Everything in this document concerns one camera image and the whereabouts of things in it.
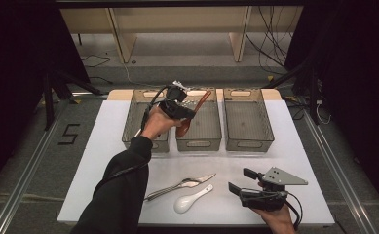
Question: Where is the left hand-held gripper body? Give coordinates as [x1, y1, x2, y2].
[159, 80, 191, 120]

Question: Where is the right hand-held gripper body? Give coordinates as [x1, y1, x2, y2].
[239, 166, 309, 212]

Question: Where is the reddish brown wooden spoon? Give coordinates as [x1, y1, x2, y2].
[175, 90, 212, 138]

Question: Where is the smoky transparent plastic bin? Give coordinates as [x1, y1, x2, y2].
[175, 87, 223, 152]
[122, 88, 171, 154]
[223, 88, 275, 153]

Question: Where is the metal table knife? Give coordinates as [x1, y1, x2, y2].
[144, 173, 217, 202]

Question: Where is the white ceramic spoon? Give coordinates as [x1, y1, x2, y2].
[172, 183, 214, 215]

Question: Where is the metal spoon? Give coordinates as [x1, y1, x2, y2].
[143, 177, 201, 202]

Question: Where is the person's left hand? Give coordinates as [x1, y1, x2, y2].
[140, 106, 182, 141]

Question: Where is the person's right hand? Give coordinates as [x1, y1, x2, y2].
[253, 208, 297, 234]

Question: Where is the beige wooden desk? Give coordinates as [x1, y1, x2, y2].
[58, 6, 303, 64]

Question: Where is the black metal stand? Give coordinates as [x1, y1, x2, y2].
[263, 58, 322, 126]
[42, 69, 103, 131]

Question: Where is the black curtain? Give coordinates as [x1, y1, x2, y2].
[0, 0, 91, 199]
[285, 0, 379, 215]

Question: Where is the left hand-held gripper cable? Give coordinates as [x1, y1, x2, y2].
[93, 85, 171, 198]

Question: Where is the hand-held gripper cable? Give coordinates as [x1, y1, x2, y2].
[93, 85, 171, 198]
[283, 190, 304, 230]

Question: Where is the right hand-held gripper cable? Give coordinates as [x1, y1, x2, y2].
[283, 190, 304, 230]

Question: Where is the white floor cable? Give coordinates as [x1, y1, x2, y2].
[122, 62, 178, 90]

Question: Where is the black floor cable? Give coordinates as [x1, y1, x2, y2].
[79, 53, 112, 69]
[88, 76, 113, 86]

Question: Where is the aluminium floor rail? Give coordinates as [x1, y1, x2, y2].
[0, 100, 78, 234]
[302, 110, 378, 234]

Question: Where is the short aluminium rail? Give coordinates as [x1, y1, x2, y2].
[71, 92, 108, 98]

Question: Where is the thin white cable loop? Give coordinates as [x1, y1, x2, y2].
[316, 105, 331, 125]

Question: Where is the bundle of black cables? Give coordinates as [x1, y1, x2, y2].
[245, 6, 296, 68]

